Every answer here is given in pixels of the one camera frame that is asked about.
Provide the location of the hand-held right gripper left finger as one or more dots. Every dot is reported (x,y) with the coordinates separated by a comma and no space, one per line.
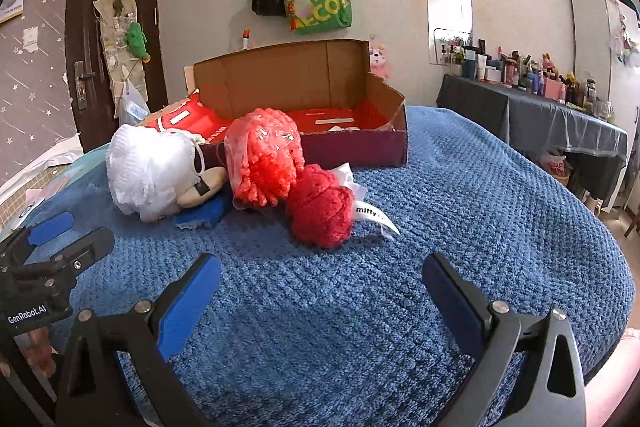
(185,304)

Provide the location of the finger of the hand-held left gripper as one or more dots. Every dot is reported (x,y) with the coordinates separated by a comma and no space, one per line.
(50,228)
(75,251)

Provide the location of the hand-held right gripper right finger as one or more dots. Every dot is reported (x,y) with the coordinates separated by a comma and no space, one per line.
(450,292)

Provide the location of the beige powder puff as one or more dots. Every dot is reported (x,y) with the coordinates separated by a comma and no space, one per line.
(192,198)

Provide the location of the white mesh bath pouf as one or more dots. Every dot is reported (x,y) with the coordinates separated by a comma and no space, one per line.
(145,167)

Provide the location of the red knitted plush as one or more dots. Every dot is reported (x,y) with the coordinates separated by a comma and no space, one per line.
(320,207)

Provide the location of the light red yarn ball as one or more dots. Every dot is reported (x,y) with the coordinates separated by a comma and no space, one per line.
(260,157)

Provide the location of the brown cardboard box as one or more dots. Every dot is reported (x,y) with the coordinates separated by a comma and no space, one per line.
(280,72)

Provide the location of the person's left hand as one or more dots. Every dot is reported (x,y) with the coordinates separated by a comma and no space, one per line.
(41,352)

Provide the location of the white grid mat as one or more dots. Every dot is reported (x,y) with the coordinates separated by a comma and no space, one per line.
(25,197)

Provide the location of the blue cloth piece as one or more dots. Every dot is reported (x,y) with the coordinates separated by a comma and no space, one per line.
(207,213)

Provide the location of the clear plastic bag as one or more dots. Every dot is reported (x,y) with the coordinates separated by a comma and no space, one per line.
(132,104)

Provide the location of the pink paper bag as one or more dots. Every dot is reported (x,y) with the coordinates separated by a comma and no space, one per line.
(557,169)

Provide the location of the beige hanging organiser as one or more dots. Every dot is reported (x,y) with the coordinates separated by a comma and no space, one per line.
(112,52)

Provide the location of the table with dark cloth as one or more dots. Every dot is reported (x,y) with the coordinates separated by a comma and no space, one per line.
(540,127)

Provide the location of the dark wooden door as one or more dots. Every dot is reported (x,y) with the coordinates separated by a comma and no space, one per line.
(85,32)

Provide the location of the green frog plush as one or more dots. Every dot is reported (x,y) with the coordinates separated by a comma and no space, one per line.
(135,41)

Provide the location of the red plastic bag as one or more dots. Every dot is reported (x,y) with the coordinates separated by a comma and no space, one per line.
(330,114)

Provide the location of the row of cosmetics bottles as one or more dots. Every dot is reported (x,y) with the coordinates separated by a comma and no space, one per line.
(530,74)

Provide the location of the small green toy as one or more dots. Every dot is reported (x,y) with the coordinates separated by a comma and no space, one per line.
(119,2)

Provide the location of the pink plush toy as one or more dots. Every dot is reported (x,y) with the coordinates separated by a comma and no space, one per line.
(380,59)

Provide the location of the white glue stick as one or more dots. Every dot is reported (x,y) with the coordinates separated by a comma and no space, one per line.
(245,42)

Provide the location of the white wall paper note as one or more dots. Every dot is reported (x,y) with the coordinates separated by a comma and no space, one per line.
(31,39)

